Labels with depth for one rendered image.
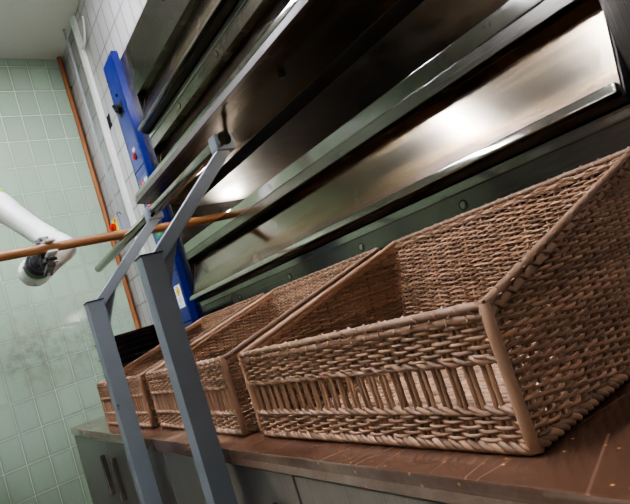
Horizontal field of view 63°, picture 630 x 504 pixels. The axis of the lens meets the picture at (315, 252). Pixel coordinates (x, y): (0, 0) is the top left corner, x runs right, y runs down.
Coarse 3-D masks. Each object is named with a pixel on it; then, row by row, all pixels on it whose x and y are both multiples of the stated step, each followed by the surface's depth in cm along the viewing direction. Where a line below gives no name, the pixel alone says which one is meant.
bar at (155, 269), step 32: (224, 160) 107; (192, 192) 101; (128, 256) 139; (160, 256) 93; (160, 288) 92; (96, 320) 130; (160, 320) 91; (192, 384) 91; (128, 416) 128; (192, 416) 89; (128, 448) 127; (192, 448) 91; (224, 480) 90
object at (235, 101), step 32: (320, 0) 111; (352, 0) 113; (384, 0) 115; (288, 32) 120; (320, 32) 122; (352, 32) 125; (256, 64) 131; (288, 64) 133; (320, 64) 136; (224, 96) 145; (256, 96) 146; (288, 96) 150; (224, 128) 163; (256, 128) 167; (192, 160) 183; (160, 192) 209
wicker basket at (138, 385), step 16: (240, 304) 187; (208, 320) 211; (224, 320) 163; (192, 336) 212; (160, 352) 203; (128, 368) 194; (144, 368) 198; (128, 384) 155; (144, 384) 145; (144, 400) 144; (112, 416) 179; (144, 416) 149
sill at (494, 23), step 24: (528, 0) 89; (480, 24) 97; (504, 24) 93; (456, 48) 102; (432, 72) 107; (384, 96) 119; (408, 96) 114; (360, 120) 126; (336, 144) 135; (288, 168) 153; (264, 192) 166; (192, 240) 216
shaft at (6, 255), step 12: (204, 216) 196; (216, 216) 199; (156, 228) 184; (72, 240) 167; (84, 240) 169; (96, 240) 171; (108, 240) 174; (0, 252) 155; (12, 252) 156; (24, 252) 158; (36, 252) 160
